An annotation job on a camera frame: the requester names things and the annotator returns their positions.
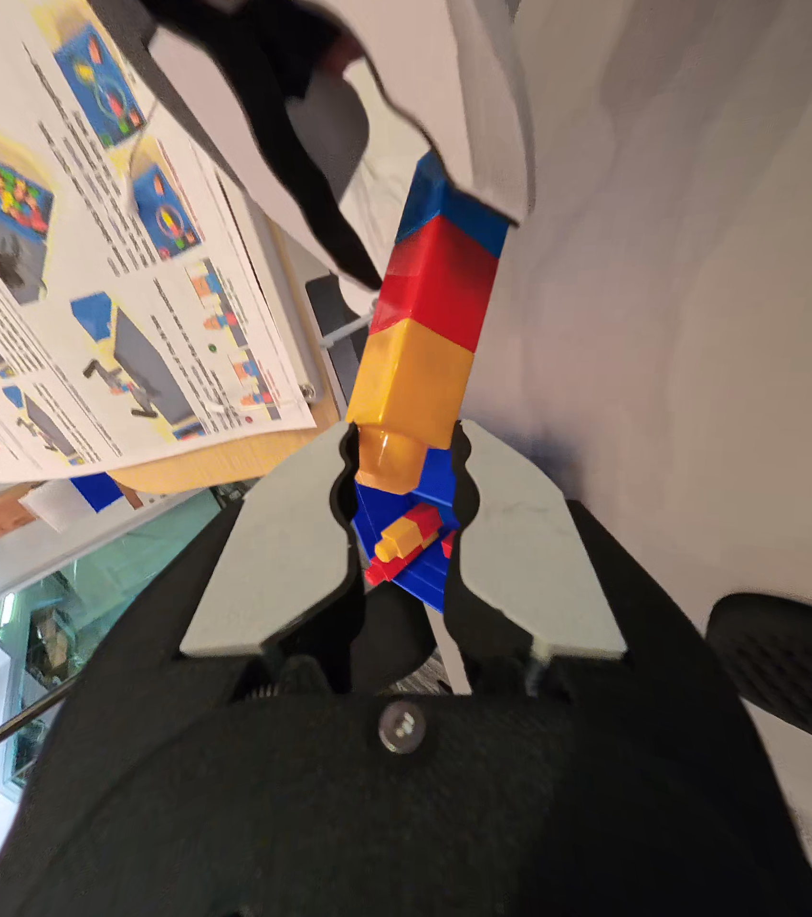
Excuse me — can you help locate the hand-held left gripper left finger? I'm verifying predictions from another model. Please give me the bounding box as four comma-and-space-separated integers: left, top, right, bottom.
180, 423, 365, 683

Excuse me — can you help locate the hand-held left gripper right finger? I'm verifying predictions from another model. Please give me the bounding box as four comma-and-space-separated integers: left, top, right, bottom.
442, 420, 629, 683

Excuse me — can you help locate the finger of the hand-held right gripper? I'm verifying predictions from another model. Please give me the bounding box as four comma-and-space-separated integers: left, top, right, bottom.
337, 0, 536, 226
148, 0, 385, 290

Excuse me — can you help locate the blue toy building block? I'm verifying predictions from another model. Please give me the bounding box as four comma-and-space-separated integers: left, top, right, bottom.
398, 148, 511, 262

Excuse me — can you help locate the pile of coloured toy blocks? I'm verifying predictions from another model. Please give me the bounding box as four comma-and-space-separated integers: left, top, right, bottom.
368, 502, 457, 586

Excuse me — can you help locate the blue plastic bin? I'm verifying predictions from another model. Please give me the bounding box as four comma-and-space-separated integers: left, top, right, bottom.
353, 445, 464, 617

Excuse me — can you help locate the red toy building block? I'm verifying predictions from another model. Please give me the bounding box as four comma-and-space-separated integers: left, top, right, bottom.
372, 215, 501, 352

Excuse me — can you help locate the yellow toy building block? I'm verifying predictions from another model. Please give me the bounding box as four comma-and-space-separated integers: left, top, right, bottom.
346, 319, 478, 495

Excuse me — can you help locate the grey desk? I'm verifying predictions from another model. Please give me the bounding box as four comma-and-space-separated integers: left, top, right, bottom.
492, 0, 812, 889

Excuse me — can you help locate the white document stand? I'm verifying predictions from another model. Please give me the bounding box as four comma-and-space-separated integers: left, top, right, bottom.
213, 108, 428, 431

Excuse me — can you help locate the instruction board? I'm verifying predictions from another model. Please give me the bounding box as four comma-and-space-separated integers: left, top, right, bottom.
0, 0, 349, 560

